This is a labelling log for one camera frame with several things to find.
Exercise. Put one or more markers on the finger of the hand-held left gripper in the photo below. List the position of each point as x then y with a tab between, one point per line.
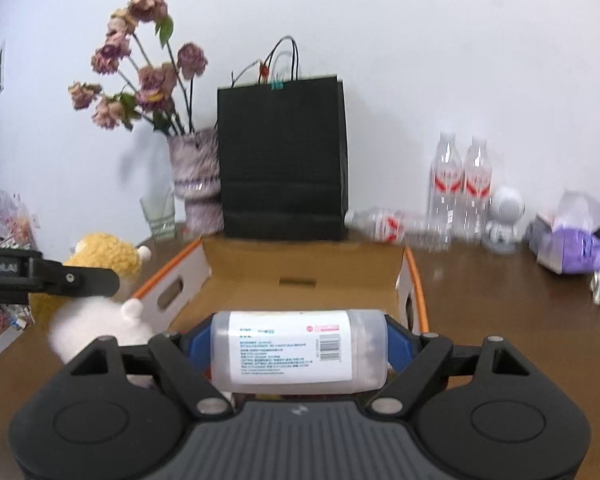
70	277

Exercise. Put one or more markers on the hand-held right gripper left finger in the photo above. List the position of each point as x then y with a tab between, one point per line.
196	345

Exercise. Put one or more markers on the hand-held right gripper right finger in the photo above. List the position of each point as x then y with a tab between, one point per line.
399	342

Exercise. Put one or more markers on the yellow and white plush sheep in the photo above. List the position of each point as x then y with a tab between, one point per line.
105	255

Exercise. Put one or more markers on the translucent jar with white label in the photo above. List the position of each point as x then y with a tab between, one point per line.
280	350

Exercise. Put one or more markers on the orange cardboard box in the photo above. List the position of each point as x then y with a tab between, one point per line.
300	260

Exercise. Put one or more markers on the clear drinking glass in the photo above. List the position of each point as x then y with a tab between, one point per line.
157	220

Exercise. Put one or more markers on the clear water bottle red label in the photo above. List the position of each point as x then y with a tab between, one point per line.
477	190
445	185
395	225

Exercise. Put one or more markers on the purple and white vase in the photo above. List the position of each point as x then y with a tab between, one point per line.
195	180

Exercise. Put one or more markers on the white robot figurine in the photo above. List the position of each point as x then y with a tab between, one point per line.
505	210

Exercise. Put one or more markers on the small white box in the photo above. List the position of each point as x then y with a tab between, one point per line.
537	235

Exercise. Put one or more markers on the purple tissue pack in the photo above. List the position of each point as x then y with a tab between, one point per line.
570	250

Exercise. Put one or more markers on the black paper bag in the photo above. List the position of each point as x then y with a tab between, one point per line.
280	160

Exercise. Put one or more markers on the dried pink rose bouquet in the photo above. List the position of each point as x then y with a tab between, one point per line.
152	80

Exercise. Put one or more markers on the teal binder clip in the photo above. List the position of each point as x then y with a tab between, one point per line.
277	85

